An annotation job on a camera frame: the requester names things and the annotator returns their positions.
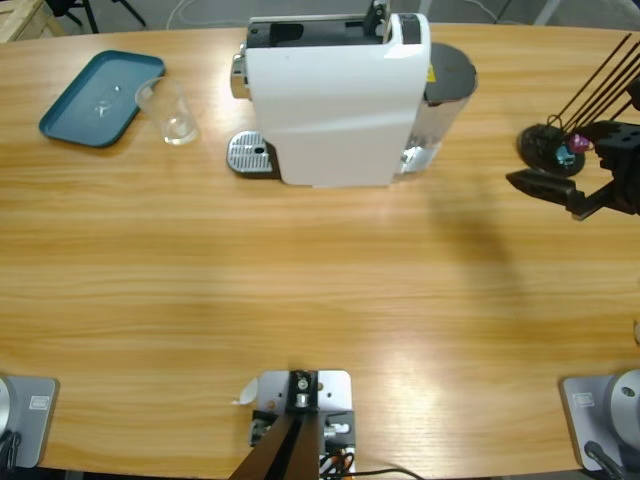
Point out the blue coffee capsule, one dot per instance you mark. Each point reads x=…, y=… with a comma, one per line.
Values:
x=566, y=155

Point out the clear water tank black lid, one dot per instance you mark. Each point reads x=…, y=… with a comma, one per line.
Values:
x=450, y=70

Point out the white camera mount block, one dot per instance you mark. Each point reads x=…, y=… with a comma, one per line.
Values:
x=335, y=390

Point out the dark camera post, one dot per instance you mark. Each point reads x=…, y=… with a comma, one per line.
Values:
x=287, y=450

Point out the clear drinking glass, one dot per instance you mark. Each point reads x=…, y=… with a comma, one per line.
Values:
x=165, y=100

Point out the black mount bracket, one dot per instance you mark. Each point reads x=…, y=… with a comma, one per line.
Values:
x=350, y=440

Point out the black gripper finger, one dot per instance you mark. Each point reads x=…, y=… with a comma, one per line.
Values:
x=545, y=185
x=612, y=137

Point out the black drip tray metal grille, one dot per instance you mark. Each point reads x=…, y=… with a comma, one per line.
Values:
x=247, y=152

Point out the teal plastic tray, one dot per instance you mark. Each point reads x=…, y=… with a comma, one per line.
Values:
x=90, y=100

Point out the white capsule coffee machine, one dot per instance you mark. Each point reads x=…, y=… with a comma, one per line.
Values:
x=325, y=110

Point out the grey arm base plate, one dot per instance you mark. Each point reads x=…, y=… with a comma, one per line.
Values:
x=35, y=425
x=580, y=425

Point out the white paper tag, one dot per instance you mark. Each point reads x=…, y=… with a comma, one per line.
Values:
x=248, y=392

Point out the grey metal leg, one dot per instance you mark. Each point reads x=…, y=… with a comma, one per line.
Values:
x=425, y=6
x=549, y=12

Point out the light wooden crate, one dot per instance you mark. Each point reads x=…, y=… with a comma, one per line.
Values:
x=25, y=20

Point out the purple coffee capsule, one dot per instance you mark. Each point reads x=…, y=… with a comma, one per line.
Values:
x=581, y=143

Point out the black capsule holder with rods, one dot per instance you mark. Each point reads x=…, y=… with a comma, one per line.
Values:
x=537, y=150

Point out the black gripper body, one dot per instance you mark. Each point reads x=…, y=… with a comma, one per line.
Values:
x=625, y=180

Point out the black stand legs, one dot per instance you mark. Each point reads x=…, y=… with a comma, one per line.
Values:
x=90, y=12

